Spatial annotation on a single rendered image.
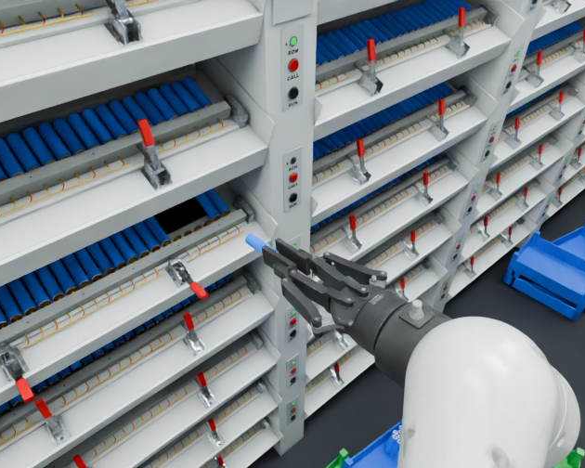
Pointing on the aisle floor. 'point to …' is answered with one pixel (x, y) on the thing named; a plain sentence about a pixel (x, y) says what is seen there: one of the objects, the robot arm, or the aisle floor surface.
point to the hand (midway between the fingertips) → (286, 259)
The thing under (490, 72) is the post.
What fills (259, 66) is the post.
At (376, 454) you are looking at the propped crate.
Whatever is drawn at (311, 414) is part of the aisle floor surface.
